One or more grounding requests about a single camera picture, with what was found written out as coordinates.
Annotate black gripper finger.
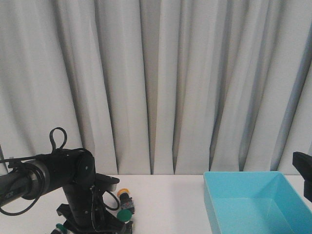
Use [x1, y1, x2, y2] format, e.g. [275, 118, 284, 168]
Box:
[292, 152, 312, 202]

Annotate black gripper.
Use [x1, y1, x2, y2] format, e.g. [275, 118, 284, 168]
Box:
[57, 192, 126, 234]

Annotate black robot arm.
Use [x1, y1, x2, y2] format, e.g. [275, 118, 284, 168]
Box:
[0, 149, 126, 234]

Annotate blue plastic box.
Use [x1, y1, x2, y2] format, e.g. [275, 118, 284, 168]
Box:
[203, 172, 312, 234]

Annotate green push button lying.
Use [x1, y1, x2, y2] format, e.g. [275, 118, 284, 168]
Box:
[51, 223, 68, 234]

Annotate green push button standing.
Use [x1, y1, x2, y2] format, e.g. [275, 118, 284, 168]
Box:
[117, 209, 134, 234]

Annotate yellow push button lying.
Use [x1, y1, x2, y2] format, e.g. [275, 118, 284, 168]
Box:
[117, 188, 135, 215]

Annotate white pleated curtain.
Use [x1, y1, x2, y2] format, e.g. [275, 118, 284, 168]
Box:
[0, 0, 312, 175]

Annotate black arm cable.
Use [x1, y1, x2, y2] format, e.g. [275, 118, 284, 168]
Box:
[0, 127, 122, 232]

